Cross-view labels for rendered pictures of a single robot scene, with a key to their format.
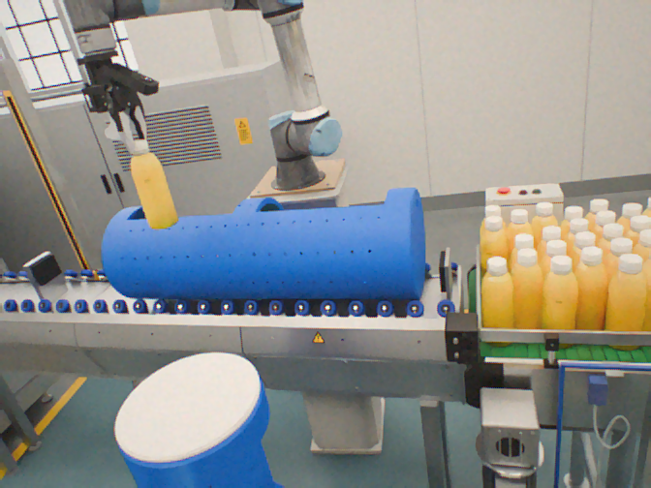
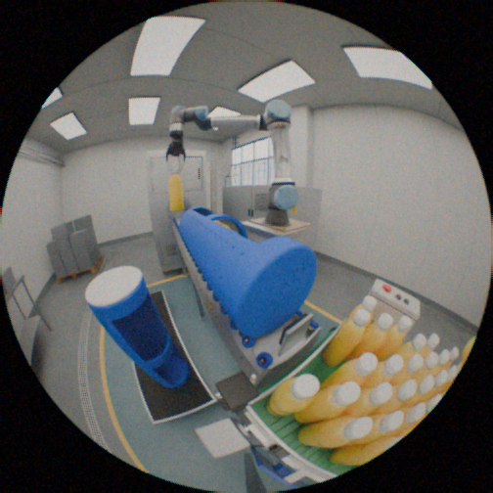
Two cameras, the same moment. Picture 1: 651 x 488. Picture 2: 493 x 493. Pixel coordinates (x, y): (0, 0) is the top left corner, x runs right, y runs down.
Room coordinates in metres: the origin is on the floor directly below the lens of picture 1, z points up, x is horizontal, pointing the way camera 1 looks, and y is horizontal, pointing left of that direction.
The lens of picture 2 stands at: (0.80, -0.32, 1.34)
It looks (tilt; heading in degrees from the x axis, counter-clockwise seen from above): 22 degrees down; 37
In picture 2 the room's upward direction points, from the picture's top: 1 degrees clockwise
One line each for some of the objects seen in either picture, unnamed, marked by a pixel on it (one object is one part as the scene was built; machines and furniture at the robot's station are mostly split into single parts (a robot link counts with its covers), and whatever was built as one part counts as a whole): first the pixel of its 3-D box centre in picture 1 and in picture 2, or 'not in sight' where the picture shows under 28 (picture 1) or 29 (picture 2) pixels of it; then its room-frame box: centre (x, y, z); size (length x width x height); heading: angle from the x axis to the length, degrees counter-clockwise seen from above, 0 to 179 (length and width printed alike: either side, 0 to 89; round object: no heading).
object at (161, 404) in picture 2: not in sight; (156, 343); (0.76, 0.72, 0.07); 1.50 x 0.52 x 0.15; 76
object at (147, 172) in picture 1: (152, 188); (176, 191); (1.13, 0.38, 1.35); 0.07 x 0.07 x 0.19
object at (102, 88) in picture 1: (107, 82); (175, 145); (1.14, 0.40, 1.60); 0.09 x 0.08 x 0.12; 70
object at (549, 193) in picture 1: (522, 206); (391, 306); (1.26, -0.58, 1.05); 0.20 x 0.10 x 0.10; 70
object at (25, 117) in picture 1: (93, 269); (214, 232); (1.89, 1.00, 0.85); 0.06 x 0.06 x 1.70; 70
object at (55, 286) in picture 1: (47, 278); not in sight; (1.52, 0.96, 1.00); 0.10 x 0.04 x 0.15; 160
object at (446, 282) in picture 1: (446, 277); (293, 335); (1.06, -0.29, 0.99); 0.10 x 0.02 x 0.12; 160
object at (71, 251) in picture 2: not in sight; (72, 247); (-0.35, 3.72, 0.59); 1.20 x 0.80 x 1.19; 166
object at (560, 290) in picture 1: (559, 304); (329, 432); (0.85, -0.48, 1.00); 0.07 x 0.07 x 0.19
